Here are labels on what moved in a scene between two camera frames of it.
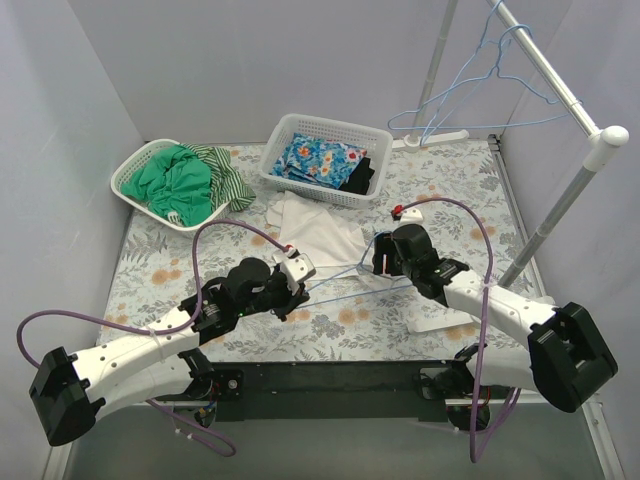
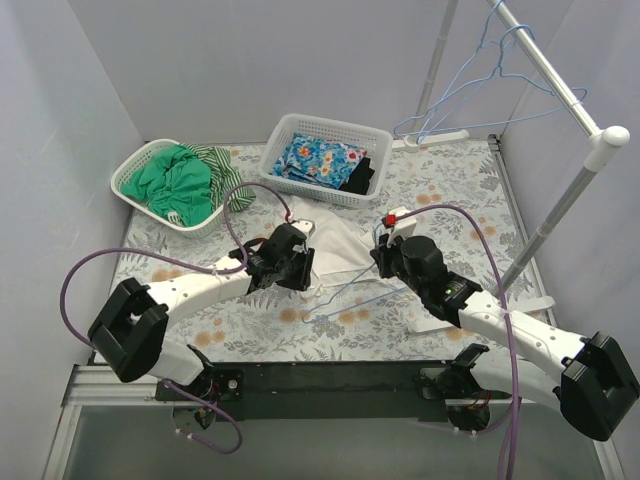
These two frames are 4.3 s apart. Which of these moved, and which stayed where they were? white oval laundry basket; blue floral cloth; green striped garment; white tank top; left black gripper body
Moved: left black gripper body
Stayed: white tank top; white oval laundry basket; blue floral cloth; green striped garment
